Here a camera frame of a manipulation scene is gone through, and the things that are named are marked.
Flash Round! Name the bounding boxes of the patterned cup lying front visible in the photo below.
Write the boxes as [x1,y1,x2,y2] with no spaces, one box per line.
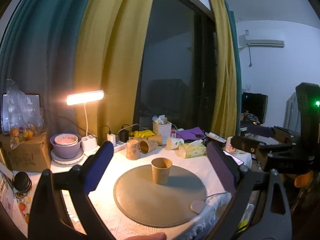
[139,140,158,154]

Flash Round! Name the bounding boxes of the white plate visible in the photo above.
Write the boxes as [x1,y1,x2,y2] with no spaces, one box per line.
[50,147,84,165]

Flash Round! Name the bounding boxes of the white mat cable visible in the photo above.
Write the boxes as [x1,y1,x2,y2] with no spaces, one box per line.
[203,191,231,203]

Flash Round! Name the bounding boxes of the cardboard box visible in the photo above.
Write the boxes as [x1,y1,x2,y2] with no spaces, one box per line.
[1,132,51,173]

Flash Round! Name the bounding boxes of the teal curtain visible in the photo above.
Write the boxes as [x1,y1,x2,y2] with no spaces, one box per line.
[1,0,89,135]
[225,1,242,135]

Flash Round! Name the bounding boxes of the white desk lamp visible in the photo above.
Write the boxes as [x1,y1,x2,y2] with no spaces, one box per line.
[66,90,104,156]

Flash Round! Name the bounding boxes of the white lotion tube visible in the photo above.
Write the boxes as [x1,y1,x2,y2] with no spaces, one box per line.
[207,132,226,144]

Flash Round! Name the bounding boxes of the teal left curtain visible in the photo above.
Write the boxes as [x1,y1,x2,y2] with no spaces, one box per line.
[1,0,89,135]

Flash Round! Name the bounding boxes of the black monitor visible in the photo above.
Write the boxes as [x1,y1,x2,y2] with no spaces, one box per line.
[241,92,268,124]

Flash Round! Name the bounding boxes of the brown cup lying back right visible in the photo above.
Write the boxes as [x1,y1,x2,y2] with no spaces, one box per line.
[148,134,162,146]

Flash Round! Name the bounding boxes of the patterned cup standing inverted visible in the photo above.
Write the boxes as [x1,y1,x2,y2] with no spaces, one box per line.
[126,139,140,160]

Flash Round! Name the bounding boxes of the white air conditioner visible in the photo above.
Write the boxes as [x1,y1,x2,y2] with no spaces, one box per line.
[239,35,285,48]

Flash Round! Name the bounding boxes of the plain brown paper cup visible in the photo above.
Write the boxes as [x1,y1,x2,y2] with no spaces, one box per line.
[151,158,172,185]

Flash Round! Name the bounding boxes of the white ceramic cartoon mug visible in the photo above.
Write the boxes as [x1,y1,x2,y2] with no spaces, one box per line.
[224,137,246,155]

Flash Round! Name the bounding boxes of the black power adapter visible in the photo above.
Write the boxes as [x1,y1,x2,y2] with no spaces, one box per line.
[119,129,129,142]

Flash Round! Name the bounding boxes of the purple bowl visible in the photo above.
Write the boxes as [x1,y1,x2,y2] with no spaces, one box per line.
[50,133,81,156]

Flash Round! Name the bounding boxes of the yellow left curtain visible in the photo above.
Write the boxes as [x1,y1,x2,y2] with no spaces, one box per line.
[74,0,153,142]

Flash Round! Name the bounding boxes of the white perforated basket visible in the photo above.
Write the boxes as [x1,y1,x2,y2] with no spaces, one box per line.
[152,121,172,145]

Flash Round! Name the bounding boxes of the black scissors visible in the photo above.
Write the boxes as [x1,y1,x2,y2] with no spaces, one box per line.
[195,134,204,139]

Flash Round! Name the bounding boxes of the white power strip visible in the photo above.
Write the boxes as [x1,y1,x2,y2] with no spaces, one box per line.
[114,141,127,153]

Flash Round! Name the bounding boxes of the pink inner bowl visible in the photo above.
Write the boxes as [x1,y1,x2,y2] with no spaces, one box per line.
[54,133,78,146]

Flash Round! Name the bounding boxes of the plastic bag of fruit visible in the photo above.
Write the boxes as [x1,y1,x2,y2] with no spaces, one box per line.
[7,79,44,150]

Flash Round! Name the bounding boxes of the yellow curtain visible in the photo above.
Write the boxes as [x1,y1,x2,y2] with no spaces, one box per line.
[210,0,237,139]
[74,0,153,142]

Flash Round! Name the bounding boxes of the yellow tissue pack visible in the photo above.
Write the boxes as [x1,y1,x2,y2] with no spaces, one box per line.
[178,140,206,159]

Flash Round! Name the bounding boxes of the round grey heating mat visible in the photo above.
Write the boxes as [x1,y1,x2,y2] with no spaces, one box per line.
[113,165,207,228]

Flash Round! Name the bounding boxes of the white paper cup green print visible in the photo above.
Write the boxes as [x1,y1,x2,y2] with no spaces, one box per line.
[166,137,184,150]

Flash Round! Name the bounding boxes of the small pink white box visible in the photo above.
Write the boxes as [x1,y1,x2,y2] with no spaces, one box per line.
[171,128,176,138]

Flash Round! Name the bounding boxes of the white charger plug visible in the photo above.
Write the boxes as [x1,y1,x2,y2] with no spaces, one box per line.
[107,133,116,146]

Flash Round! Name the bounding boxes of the yellow right curtain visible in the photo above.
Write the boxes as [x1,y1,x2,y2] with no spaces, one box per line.
[210,0,237,139]

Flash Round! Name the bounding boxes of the purple folded cloth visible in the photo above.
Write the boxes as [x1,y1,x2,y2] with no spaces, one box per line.
[176,127,206,141]

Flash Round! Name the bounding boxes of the teal right curtain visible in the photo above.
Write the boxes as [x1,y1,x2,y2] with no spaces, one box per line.
[225,1,242,135]

